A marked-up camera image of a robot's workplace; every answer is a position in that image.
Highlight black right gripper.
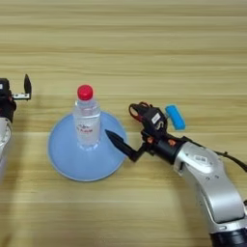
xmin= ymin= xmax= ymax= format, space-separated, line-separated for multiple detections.
xmin=105 ymin=102 xmax=186 ymax=165

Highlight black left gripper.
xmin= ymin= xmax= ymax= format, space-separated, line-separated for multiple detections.
xmin=0 ymin=73 xmax=33 ymax=124

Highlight clear red-capped water bottle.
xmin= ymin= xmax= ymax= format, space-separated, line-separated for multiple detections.
xmin=72 ymin=84 xmax=101 ymax=151

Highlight small blue eraser block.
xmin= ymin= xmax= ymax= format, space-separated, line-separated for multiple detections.
xmin=164 ymin=104 xmax=187 ymax=131

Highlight left gripper's black labelled box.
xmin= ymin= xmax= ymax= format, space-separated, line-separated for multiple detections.
xmin=0 ymin=77 xmax=11 ymax=97

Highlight gripper's black labelled box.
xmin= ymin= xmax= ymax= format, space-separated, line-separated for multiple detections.
xmin=141 ymin=107 xmax=169 ymax=132
xmin=0 ymin=77 xmax=11 ymax=97

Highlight right gripper's black labelled box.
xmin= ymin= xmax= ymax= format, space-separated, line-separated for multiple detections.
xmin=141 ymin=107 xmax=169 ymax=132

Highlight light blue round plate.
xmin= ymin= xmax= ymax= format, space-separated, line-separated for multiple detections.
xmin=46 ymin=110 xmax=128 ymax=182

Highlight red-handled scissors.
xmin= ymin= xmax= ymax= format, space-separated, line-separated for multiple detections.
xmin=127 ymin=101 xmax=152 ymax=124

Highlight right arm's black cable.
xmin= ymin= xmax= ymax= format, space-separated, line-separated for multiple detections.
xmin=213 ymin=150 xmax=247 ymax=173

